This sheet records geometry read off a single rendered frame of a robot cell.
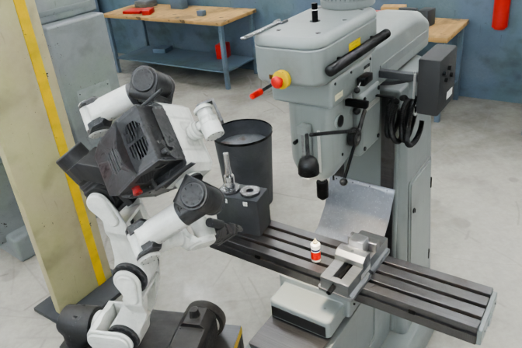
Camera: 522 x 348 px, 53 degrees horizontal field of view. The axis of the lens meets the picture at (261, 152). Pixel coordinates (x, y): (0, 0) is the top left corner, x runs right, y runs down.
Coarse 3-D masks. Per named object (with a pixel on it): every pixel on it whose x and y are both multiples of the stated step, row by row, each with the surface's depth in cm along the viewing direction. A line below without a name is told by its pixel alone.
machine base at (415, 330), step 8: (416, 328) 272; (424, 328) 277; (392, 336) 268; (400, 336) 268; (408, 336) 267; (416, 336) 270; (424, 336) 275; (384, 344) 264; (392, 344) 264; (400, 344) 263; (408, 344) 263; (416, 344) 269; (424, 344) 277
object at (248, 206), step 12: (228, 192) 235; (240, 192) 234; (252, 192) 233; (264, 192) 235; (228, 204) 235; (240, 204) 233; (252, 204) 230; (264, 204) 236; (228, 216) 239; (240, 216) 236; (252, 216) 233; (264, 216) 237; (252, 228) 236; (264, 228) 239
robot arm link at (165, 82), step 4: (160, 72) 178; (160, 76) 174; (164, 76) 178; (168, 76) 183; (160, 80) 174; (164, 80) 177; (168, 80) 180; (128, 84) 179; (160, 84) 174; (164, 84) 177; (168, 84) 180; (128, 88) 178; (160, 88) 175; (164, 88) 177; (168, 88) 180; (164, 92) 179; (168, 92) 181; (128, 96) 178; (164, 96) 182; (132, 100) 178; (136, 100) 178; (140, 104) 180
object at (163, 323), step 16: (80, 304) 230; (64, 320) 224; (80, 320) 222; (160, 320) 242; (176, 320) 241; (192, 320) 234; (208, 320) 236; (64, 336) 226; (80, 336) 222; (144, 336) 234; (160, 336) 233; (176, 336) 229; (192, 336) 229; (208, 336) 233
